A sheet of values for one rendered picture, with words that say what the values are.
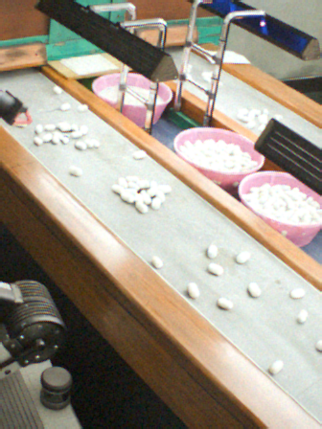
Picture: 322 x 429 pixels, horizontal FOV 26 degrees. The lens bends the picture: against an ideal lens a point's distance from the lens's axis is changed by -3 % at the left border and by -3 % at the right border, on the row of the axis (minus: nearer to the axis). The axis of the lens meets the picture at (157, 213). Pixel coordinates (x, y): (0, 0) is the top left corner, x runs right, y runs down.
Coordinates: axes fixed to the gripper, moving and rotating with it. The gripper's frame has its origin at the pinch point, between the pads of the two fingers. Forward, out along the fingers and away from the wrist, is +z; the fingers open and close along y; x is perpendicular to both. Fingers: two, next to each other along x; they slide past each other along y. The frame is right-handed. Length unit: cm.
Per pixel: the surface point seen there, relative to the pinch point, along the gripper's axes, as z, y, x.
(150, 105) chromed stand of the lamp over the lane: 27.9, -6.4, -23.8
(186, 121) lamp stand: 55, 2, -28
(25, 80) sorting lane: 24, 44, -6
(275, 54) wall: 217, 118, -106
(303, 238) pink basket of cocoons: 44, -64, -20
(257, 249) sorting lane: 28, -64, -11
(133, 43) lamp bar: -0.8, -15.4, -32.8
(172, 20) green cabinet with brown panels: 67, 50, -59
